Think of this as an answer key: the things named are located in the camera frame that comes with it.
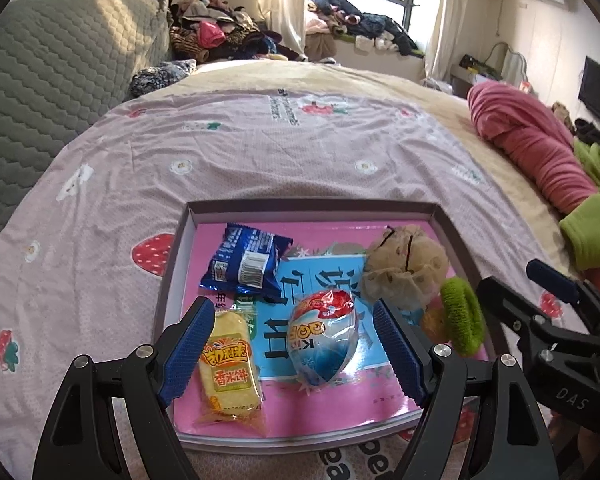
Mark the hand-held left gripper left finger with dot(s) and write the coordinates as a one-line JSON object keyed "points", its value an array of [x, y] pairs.
{"points": [[190, 350]]}

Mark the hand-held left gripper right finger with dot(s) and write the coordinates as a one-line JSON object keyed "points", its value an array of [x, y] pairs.
{"points": [[397, 355]]}

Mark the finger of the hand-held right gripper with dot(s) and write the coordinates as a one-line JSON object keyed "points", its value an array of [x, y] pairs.
{"points": [[510, 305], [550, 275]]}

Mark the green fuzzy scrunchie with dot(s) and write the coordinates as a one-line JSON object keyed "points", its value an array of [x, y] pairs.
{"points": [[462, 315]]}

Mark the shallow grey box tray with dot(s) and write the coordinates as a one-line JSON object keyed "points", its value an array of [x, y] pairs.
{"points": [[172, 285]]}

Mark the egg-shaped snack packet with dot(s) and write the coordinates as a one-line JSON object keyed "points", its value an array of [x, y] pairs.
{"points": [[320, 345]]}

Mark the green fleece blanket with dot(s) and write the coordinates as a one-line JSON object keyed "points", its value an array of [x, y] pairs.
{"points": [[592, 230]]}

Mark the pink and blue book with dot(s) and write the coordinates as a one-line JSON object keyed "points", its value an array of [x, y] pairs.
{"points": [[330, 405]]}

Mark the beige dotted scrunchie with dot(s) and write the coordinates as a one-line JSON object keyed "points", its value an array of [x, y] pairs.
{"points": [[405, 260]]}

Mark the blue snack packet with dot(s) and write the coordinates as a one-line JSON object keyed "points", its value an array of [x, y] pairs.
{"points": [[245, 260]]}

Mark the pink quilt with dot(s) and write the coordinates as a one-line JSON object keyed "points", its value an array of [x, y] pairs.
{"points": [[530, 145]]}

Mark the black garment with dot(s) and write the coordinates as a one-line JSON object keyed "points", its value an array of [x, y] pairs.
{"points": [[592, 135]]}

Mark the pink strawberry print sheet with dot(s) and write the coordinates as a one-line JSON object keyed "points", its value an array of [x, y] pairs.
{"points": [[230, 160]]}

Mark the cluttered side table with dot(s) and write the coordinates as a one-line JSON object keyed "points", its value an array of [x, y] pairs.
{"points": [[477, 67]]}

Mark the dark floral cloth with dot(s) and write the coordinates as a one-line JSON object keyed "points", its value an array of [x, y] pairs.
{"points": [[162, 77]]}

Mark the white curtain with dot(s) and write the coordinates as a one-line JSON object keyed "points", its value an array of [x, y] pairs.
{"points": [[282, 5], [455, 15]]}

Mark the clothes pile on windowsill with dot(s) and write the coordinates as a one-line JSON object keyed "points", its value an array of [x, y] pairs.
{"points": [[370, 27]]}

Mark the grey quilted headboard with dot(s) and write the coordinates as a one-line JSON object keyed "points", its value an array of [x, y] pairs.
{"points": [[55, 75]]}

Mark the pile of mixed clothes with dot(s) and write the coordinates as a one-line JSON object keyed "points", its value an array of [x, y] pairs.
{"points": [[220, 30]]}

